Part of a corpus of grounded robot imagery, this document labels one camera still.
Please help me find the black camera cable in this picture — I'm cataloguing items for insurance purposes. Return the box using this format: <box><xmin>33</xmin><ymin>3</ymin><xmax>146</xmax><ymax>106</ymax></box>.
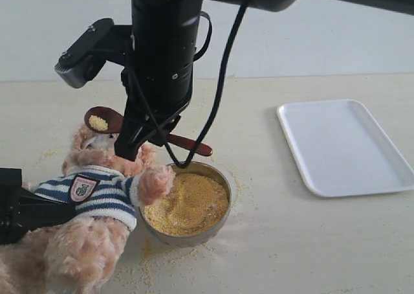
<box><xmin>125</xmin><ymin>0</ymin><xmax>261</xmax><ymax>170</ymax></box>

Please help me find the dark red wooden spoon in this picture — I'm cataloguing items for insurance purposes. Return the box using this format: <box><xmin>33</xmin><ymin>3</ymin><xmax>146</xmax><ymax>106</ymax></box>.
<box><xmin>84</xmin><ymin>106</ymin><xmax>195</xmax><ymax>150</ymax></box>

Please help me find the white plastic tray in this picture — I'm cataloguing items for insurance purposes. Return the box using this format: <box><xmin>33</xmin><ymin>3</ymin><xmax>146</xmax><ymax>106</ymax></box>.
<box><xmin>277</xmin><ymin>99</ymin><xmax>413</xmax><ymax>198</ymax></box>

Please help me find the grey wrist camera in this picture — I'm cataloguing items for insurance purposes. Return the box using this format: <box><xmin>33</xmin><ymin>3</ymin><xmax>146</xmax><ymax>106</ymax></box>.
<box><xmin>54</xmin><ymin>18</ymin><xmax>132</xmax><ymax>89</ymax></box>

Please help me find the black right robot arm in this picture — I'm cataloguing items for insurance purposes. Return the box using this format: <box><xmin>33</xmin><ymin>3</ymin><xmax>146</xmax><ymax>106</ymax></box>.
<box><xmin>114</xmin><ymin>0</ymin><xmax>413</xmax><ymax>161</ymax></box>

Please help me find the tan teddy bear striped sweater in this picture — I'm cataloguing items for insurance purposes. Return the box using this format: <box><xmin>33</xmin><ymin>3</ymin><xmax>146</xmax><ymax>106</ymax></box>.
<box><xmin>1</xmin><ymin>125</ymin><xmax>175</xmax><ymax>293</ymax></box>

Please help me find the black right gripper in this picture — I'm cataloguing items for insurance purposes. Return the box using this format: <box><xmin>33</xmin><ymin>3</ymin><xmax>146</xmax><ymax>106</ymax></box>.
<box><xmin>114</xmin><ymin>0</ymin><xmax>202</xmax><ymax>161</ymax></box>

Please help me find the steel bowl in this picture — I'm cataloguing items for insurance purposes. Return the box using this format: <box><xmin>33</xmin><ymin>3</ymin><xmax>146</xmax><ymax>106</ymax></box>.
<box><xmin>140</xmin><ymin>161</ymin><xmax>235</xmax><ymax>247</ymax></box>

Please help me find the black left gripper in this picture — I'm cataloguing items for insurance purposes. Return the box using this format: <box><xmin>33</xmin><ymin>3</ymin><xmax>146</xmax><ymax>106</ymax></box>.
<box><xmin>1</xmin><ymin>168</ymin><xmax>76</xmax><ymax>245</ymax></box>

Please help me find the yellow millet grain in bowl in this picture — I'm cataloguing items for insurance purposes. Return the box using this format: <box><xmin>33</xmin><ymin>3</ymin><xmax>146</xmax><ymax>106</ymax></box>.
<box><xmin>144</xmin><ymin>174</ymin><xmax>229</xmax><ymax>237</ymax></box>

